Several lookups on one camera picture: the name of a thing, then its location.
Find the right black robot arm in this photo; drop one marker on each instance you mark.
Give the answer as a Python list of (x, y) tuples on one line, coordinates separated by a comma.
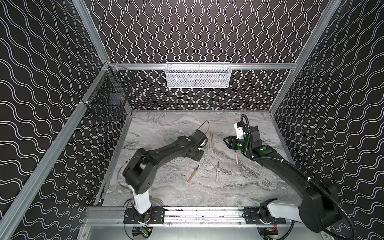
[(320, 206)]

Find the aluminium left side bar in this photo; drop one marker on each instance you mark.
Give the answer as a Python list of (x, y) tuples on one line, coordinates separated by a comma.
[(29, 191)]

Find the aluminium horizontal back bar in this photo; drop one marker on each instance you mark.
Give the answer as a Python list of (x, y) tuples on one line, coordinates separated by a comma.
[(190, 65)]

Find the aluminium corner post right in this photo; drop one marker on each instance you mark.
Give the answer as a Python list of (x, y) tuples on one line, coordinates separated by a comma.
[(315, 35)]

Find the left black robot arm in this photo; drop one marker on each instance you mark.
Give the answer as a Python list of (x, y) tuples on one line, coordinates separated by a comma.
[(141, 170)]

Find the black wire basket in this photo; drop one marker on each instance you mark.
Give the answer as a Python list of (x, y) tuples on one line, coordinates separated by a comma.
[(110, 101)]

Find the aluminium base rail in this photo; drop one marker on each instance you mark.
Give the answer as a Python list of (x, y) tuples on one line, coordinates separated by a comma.
[(180, 217)]

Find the tan pen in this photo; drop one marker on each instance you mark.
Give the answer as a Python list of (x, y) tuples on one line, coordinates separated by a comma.
[(212, 140)]

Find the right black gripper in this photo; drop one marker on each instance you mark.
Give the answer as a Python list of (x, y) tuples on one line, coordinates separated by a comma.
[(235, 143)]

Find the brown pen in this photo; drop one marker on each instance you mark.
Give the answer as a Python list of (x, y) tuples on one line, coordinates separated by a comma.
[(193, 174)]

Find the white wire mesh basket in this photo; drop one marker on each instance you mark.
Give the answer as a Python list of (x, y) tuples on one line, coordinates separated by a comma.
[(198, 78)]

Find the aluminium corner post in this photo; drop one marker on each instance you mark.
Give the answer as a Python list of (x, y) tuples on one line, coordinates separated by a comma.
[(89, 25), (315, 35)]

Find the aluminium corner post left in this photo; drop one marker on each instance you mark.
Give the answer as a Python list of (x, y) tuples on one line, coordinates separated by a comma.
[(89, 25)]

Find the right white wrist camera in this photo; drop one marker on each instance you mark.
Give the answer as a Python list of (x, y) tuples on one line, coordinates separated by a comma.
[(239, 130)]

